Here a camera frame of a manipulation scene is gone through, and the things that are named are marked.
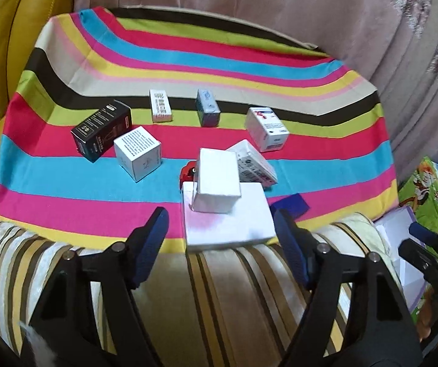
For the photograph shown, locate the green cartoon printed box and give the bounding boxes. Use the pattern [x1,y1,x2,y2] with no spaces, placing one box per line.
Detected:
[397,155,438,246]

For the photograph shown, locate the white box red blue print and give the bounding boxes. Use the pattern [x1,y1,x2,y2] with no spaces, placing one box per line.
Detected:
[244,106,290,153]

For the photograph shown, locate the yellow leather sofa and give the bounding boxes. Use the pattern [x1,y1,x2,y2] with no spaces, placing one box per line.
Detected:
[0,0,79,306]

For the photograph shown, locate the small plain white box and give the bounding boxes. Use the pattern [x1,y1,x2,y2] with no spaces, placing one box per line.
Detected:
[191,147,242,214]

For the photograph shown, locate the white cube box with text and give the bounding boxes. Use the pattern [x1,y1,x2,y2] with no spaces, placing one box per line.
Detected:
[113,126,162,183]

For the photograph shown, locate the narrow white box black print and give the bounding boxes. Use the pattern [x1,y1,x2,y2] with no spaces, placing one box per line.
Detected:
[149,89,174,124]

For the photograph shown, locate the dark blue object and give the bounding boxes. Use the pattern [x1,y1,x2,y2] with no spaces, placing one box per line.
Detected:
[270,193,311,223]

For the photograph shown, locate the large white box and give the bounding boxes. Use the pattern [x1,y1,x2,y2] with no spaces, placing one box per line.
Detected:
[181,182,274,253]

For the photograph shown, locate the white paper box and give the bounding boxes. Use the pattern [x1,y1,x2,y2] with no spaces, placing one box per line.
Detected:
[373,205,431,307]

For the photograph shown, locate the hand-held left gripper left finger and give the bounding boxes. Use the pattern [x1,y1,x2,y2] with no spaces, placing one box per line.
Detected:
[20,207,170,367]

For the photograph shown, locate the blue grey small box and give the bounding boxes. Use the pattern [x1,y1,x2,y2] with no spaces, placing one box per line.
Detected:
[196,88,221,128]

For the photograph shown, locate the beige brown striped cushion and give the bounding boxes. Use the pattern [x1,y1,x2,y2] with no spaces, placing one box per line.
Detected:
[0,212,404,367]

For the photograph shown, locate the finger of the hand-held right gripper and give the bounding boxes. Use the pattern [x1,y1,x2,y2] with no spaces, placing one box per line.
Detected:
[409,222,438,257]
[398,239,438,276]

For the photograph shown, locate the person's right hand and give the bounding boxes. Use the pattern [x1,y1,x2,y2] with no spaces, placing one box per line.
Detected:
[418,288,438,339]

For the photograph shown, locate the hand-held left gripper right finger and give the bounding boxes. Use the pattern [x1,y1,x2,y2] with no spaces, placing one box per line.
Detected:
[273,208,424,367]

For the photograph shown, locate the white box with barcode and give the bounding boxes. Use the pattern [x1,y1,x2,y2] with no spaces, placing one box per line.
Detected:
[225,139,278,186]

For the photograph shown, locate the multicolour striped cloth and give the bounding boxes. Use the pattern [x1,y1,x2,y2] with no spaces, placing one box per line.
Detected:
[0,7,399,258]

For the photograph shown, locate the small red object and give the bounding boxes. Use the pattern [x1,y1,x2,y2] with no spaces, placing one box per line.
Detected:
[179,161,199,190]

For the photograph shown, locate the black rectangular box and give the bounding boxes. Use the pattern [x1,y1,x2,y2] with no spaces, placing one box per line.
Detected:
[70,99,133,163]

